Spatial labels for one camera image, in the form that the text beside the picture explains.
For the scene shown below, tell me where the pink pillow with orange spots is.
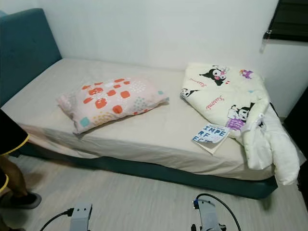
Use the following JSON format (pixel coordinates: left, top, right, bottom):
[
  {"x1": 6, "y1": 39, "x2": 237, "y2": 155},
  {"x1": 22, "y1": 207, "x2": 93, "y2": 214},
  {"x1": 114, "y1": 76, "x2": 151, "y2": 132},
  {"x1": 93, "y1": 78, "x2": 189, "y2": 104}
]
[{"x1": 56, "y1": 77, "x2": 170, "y2": 134}]

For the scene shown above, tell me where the white book with blue letters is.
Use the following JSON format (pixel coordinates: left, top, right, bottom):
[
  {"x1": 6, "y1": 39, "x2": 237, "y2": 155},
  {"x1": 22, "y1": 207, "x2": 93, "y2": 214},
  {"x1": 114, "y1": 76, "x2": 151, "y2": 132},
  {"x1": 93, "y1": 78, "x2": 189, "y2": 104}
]
[{"x1": 191, "y1": 124, "x2": 231, "y2": 154}]

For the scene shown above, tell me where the person in black clothes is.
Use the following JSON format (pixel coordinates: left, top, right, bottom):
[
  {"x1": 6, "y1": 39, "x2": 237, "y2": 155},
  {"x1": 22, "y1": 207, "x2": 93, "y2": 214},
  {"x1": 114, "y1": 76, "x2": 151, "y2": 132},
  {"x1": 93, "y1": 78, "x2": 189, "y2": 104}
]
[{"x1": 0, "y1": 108, "x2": 42, "y2": 231}]

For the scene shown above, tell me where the black cabinet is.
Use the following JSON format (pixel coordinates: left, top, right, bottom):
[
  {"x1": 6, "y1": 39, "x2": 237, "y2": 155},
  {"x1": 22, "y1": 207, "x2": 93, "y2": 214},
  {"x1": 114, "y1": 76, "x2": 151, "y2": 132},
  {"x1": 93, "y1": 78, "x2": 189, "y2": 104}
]
[{"x1": 283, "y1": 96, "x2": 308, "y2": 207}]

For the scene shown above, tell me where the teal upholstered bed frame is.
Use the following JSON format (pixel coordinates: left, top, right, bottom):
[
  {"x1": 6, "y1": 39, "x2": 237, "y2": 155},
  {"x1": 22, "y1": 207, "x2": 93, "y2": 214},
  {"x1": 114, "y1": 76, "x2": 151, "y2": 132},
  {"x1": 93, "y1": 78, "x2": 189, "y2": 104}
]
[{"x1": 0, "y1": 8, "x2": 279, "y2": 200}]

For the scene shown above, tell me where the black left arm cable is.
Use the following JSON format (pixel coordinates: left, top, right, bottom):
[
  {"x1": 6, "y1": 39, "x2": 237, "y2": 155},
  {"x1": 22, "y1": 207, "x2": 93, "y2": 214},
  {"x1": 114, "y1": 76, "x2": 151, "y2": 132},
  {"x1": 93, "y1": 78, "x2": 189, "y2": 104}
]
[{"x1": 39, "y1": 208, "x2": 75, "y2": 231}]

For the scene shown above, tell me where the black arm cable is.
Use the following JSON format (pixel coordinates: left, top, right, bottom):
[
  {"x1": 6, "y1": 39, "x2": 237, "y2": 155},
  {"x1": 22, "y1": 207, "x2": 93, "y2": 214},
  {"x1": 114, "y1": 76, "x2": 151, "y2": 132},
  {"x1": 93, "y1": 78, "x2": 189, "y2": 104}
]
[
  {"x1": 195, "y1": 193, "x2": 242, "y2": 231},
  {"x1": 39, "y1": 208, "x2": 75, "y2": 231}
]

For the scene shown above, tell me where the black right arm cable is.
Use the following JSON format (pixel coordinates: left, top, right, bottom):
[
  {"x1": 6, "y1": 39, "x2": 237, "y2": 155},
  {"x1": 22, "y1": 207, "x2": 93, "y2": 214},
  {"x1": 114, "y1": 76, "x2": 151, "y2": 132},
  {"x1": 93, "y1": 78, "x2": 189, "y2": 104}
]
[{"x1": 195, "y1": 193, "x2": 242, "y2": 231}]

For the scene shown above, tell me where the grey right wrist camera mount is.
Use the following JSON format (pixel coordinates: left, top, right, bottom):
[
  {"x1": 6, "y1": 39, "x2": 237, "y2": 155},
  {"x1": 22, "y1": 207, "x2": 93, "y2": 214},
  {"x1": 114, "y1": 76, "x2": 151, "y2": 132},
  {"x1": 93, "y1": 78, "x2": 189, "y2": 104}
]
[{"x1": 192, "y1": 197, "x2": 224, "y2": 231}]

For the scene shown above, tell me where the dark window frame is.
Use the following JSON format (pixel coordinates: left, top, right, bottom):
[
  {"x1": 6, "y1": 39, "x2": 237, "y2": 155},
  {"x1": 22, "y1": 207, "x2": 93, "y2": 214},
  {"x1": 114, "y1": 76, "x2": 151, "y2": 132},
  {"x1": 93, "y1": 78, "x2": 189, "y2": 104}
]
[{"x1": 267, "y1": 0, "x2": 308, "y2": 41}]

